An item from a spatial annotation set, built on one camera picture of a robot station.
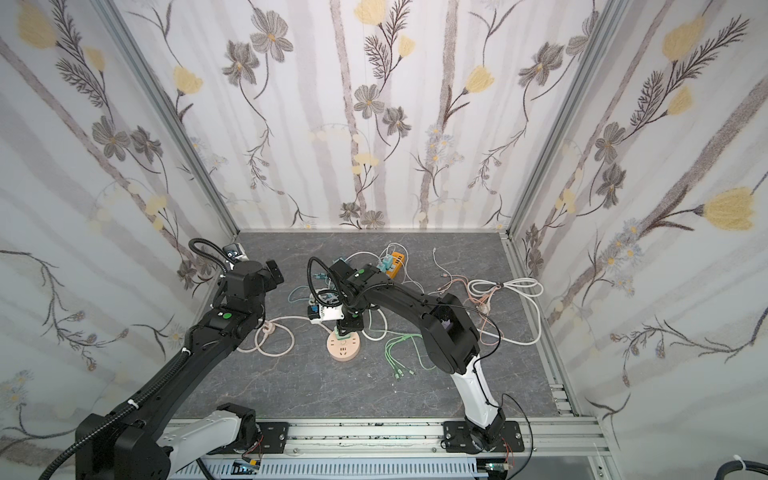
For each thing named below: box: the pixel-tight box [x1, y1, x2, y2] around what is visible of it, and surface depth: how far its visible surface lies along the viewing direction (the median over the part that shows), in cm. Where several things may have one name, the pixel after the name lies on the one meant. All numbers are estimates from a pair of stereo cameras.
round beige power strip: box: [326, 331, 361, 362], surface depth 89 cm
